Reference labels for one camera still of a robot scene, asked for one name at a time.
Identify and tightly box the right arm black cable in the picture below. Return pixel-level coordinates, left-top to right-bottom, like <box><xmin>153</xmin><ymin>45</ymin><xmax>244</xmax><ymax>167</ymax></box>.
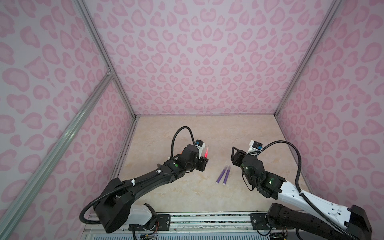
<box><xmin>257</xmin><ymin>140</ymin><xmax>358</xmax><ymax>240</ymax></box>

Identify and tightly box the aluminium frame strut left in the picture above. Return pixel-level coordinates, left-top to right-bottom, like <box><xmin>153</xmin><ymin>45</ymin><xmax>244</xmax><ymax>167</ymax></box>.
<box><xmin>1</xmin><ymin>72</ymin><xmax>114</xmax><ymax>240</ymax></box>

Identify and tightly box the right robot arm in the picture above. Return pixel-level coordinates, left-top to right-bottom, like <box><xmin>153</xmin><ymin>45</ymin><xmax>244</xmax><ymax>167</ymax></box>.
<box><xmin>231</xmin><ymin>147</ymin><xmax>373</xmax><ymax>240</ymax></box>

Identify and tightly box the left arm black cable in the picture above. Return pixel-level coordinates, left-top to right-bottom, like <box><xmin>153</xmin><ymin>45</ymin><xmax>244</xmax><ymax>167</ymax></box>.
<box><xmin>170</xmin><ymin>125</ymin><xmax>197</xmax><ymax>160</ymax></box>

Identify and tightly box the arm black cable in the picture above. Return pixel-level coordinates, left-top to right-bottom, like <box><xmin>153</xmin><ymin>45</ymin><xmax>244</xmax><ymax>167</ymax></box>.
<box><xmin>170</xmin><ymin>125</ymin><xmax>197</xmax><ymax>160</ymax></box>
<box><xmin>257</xmin><ymin>140</ymin><xmax>358</xmax><ymax>240</ymax></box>

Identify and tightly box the pink highlighter pen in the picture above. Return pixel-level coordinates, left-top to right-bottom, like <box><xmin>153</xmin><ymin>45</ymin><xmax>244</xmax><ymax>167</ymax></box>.
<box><xmin>204</xmin><ymin>147</ymin><xmax>209</xmax><ymax>159</ymax></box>

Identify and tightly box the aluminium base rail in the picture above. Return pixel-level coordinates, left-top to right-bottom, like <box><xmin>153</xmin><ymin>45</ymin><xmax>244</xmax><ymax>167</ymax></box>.
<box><xmin>80</xmin><ymin>210</ymin><xmax>346</xmax><ymax>240</ymax></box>

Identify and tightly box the purple highlighter pen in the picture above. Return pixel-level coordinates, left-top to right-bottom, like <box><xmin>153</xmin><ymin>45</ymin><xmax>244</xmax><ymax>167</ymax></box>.
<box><xmin>223</xmin><ymin>167</ymin><xmax>231</xmax><ymax>185</ymax></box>
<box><xmin>216</xmin><ymin>166</ymin><xmax>229</xmax><ymax>184</ymax></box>

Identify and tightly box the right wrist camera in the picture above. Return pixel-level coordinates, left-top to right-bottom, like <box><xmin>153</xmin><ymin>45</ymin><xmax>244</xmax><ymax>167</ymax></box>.
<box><xmin>247</xmin><ymin>141</ymin><xmax>263</xmax><ymax>156</ymax></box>

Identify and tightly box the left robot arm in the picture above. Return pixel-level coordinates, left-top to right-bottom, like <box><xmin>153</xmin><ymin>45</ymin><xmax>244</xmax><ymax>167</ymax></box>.
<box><xmin>79</xmin><ymin>141</ymin><xmax>209</xmax><ymax>234</ymax></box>

